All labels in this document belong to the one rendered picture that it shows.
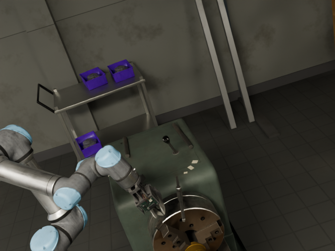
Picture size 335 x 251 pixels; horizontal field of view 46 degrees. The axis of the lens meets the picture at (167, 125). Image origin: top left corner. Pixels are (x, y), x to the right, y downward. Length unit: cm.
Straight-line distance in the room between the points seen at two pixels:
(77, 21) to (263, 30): 213
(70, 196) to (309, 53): 432
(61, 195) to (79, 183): 7
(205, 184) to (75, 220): 58
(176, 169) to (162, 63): 297
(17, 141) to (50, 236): 39
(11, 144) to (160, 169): 68
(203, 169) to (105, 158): 63
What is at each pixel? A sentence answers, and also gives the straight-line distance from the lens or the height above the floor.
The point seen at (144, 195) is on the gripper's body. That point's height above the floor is 146.
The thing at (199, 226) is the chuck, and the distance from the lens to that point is 172.
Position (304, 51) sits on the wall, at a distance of 521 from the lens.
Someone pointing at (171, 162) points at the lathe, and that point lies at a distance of 189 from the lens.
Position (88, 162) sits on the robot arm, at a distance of 139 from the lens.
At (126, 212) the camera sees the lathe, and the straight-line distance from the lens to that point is 179.
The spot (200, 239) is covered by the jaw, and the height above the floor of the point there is 111.
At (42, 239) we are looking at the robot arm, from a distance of 167.
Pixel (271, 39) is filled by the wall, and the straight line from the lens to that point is 499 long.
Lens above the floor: 229
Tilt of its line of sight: 28 degrees down
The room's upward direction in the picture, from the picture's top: 17 degrees counter-clockwise
